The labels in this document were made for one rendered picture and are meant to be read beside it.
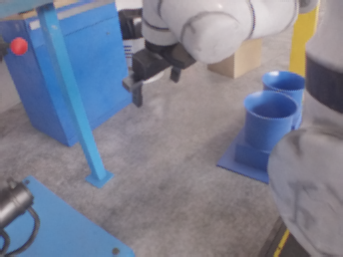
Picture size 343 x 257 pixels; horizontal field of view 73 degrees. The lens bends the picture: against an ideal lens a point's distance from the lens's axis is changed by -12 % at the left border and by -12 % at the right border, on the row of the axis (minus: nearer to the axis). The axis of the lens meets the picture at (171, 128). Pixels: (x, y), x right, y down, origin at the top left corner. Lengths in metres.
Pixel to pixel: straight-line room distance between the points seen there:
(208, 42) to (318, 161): 0.24
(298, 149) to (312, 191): 0.03
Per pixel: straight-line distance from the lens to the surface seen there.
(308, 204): 0.22
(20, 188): 0.94
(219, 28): 0.37
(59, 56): 1.20
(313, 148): 0.19
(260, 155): 1.47
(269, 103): 1.57
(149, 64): 0.56
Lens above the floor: 1.09
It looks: 36 degrees down
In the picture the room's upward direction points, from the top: 7 degrees counter-clockwise
